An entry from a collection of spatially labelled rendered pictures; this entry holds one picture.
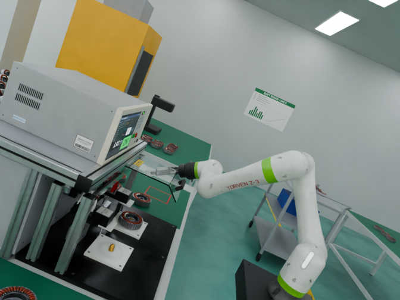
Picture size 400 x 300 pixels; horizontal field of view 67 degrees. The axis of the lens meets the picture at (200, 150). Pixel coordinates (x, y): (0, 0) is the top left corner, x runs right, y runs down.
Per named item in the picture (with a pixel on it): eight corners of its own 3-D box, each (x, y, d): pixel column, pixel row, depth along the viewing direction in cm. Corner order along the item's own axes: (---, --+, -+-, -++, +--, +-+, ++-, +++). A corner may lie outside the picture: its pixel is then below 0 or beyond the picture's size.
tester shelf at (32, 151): (144, 150, 156) (147, 143, 155) (87, 194, 89) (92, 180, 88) (66, 115, 155) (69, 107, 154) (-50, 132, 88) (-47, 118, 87)
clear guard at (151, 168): (183, 186, 151) (187, 175, 150) (175, 203, 127) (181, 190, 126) (123, 159, 150) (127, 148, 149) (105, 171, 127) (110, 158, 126)
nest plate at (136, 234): (146, 225, 148) (147, 222, 148) (138, 240, 133) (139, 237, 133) (119, 212, 148) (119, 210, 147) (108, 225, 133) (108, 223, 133)
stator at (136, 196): (152, 204, 176) (155, 199, 176) (143, 209, 166) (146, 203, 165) (137, 195, 179) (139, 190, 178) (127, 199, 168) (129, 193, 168)
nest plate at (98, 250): (133, 250, 124) (134, 247, 124) (121, 271, 109) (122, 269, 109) (99, 236, 124) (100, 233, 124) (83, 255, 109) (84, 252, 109)
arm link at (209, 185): (271, 171, 141) (262, 154, 136) (271, 188, 132) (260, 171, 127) (206, 188, 158) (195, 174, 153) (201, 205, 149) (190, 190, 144)
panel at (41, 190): (97, 189, 160) (117, 138, 154) (14, 255, 96) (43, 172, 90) (95, 188, 160) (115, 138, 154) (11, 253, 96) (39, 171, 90)
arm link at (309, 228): (331, 263, 141) (315, 150, 146) (326, 275, 126) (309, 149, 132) (302, 262, 147) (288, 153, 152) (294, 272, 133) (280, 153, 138)
